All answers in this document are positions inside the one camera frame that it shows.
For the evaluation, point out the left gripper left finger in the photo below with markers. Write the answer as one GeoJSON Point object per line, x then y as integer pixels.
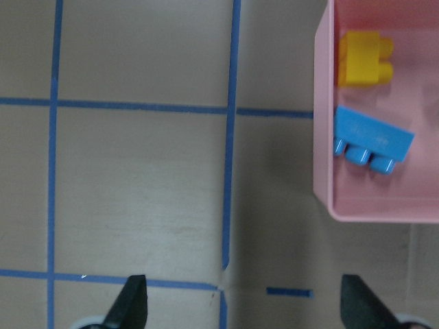
{"type": "Point", "coordinates": [129, 310]}

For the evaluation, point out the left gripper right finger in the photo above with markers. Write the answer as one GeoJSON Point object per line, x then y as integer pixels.
{"type": "Point", "coordinates": [360, 308]}

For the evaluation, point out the blue toy block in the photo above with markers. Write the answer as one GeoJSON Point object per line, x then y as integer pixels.
{"type": "Point", "coordinates": [364, 140]}

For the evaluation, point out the yellow toy block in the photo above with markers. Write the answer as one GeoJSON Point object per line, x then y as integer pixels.
{"type": "Point", "coordinates": [364, 59]}

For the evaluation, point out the pink plastic box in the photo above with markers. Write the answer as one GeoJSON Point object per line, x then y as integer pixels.
{"type": "Point", "coordinates": [351, 193]}

